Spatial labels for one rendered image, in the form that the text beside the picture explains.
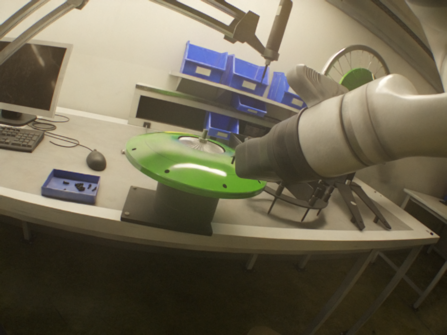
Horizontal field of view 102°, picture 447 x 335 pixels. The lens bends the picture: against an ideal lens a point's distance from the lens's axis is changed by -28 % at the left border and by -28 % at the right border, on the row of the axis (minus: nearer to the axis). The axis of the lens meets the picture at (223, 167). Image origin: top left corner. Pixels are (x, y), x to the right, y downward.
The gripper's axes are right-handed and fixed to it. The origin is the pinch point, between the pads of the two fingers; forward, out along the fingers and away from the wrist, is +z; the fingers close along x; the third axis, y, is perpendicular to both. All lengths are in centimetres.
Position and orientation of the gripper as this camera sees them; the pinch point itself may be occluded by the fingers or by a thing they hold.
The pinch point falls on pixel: (233, 156)
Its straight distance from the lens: 40.3
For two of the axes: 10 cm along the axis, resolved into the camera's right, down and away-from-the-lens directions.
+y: -0.2, 9.7, -2.2
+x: 8.8, 1.2, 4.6
